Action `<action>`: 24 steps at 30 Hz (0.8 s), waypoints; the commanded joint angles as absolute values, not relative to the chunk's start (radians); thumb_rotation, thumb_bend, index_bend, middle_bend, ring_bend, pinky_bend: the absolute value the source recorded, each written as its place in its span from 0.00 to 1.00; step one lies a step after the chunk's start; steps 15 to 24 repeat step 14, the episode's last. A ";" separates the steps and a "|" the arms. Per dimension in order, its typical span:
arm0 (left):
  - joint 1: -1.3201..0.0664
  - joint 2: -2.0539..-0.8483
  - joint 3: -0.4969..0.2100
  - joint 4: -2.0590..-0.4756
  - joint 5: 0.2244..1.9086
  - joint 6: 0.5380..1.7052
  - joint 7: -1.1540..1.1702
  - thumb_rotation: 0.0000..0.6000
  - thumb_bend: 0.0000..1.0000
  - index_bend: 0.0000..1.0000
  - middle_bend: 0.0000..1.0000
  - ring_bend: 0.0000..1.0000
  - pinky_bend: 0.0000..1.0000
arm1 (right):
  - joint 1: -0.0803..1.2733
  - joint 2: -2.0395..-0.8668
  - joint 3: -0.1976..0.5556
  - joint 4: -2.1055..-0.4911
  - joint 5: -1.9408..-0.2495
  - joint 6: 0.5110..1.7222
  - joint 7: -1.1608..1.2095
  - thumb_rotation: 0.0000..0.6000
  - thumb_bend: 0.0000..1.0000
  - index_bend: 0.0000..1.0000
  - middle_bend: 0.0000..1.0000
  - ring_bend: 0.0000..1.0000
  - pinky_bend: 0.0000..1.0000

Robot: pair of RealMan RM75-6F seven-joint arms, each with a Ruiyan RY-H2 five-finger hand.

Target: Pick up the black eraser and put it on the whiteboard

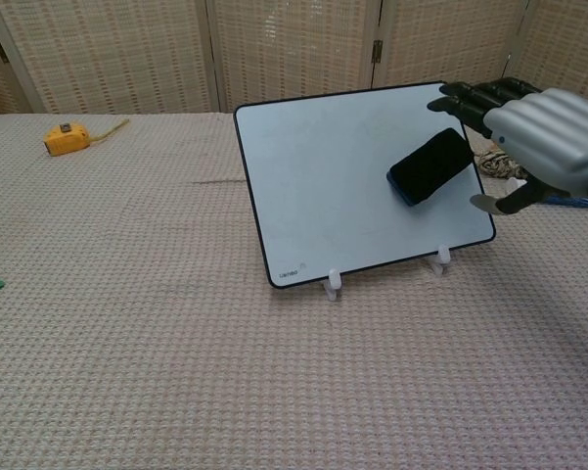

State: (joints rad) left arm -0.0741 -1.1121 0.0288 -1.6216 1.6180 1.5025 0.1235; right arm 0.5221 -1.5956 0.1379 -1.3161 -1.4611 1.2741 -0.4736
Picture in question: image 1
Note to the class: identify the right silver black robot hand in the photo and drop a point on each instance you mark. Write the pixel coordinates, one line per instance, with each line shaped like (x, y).
(533, 142)

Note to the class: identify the white plastic tablet stand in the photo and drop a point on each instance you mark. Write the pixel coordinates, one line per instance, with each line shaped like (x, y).
(335, 284)

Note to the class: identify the yellow tape measure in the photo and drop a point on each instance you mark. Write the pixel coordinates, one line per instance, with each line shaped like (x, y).
(64, 138)

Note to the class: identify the black whiteboard eraser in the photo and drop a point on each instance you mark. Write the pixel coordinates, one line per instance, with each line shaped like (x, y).
(433, 167)

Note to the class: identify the black framed whiteboard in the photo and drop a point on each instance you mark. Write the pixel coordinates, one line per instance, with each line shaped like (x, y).
(357, 196)

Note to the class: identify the blue white toothpaste tube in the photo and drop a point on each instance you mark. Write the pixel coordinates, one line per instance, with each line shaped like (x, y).
(570, 202)

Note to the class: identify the woven folding screen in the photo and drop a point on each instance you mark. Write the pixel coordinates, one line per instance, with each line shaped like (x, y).
(293, 54)

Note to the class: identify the pink woven tablecloth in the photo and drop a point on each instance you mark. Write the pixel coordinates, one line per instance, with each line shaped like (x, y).
(274, 318)

